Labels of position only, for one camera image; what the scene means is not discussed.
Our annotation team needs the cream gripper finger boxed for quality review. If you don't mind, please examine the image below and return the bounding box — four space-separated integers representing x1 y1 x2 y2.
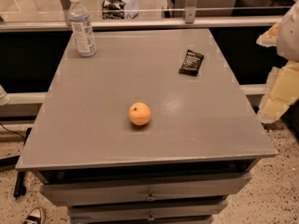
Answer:
257 61 299 124
256 22 280 47

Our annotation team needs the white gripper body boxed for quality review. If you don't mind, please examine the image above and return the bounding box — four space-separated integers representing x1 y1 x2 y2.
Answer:
277 1 299 62

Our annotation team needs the orange fruit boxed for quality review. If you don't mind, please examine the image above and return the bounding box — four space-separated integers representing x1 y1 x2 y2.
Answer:
128 103 151 126

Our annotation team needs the black rxbar chocolate wrapper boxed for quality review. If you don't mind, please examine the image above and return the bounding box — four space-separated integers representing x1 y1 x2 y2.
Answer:
178 49 205 76

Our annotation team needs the upper grey drawer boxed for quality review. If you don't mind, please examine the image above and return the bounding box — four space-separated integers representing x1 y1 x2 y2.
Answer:
41 172 251 206

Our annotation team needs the grey drawer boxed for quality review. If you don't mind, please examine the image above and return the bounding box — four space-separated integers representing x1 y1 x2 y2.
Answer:
68 200 227 223
41 172 251 206

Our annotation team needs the grey drawer cabinet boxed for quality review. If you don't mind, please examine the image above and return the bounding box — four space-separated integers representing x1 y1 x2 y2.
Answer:
17 29 276 224

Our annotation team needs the black and white box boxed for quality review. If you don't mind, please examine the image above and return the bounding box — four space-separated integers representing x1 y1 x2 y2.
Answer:
102 0 139 20

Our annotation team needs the lower grey drawer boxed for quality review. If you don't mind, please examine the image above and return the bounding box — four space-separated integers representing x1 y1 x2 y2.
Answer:
68 200 227 223

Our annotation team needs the clear plastic water bottle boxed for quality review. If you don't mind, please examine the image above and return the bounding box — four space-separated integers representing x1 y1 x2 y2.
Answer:
68 0 96 57

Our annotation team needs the black and white sneaker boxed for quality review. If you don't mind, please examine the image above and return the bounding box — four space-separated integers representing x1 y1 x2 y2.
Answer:
22 207 46 224

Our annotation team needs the black pole on floor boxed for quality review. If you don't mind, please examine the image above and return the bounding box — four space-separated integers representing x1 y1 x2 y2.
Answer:
13 127 33 199

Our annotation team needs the metal window rail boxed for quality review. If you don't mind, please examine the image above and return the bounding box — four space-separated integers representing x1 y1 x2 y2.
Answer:
0 16 282 33

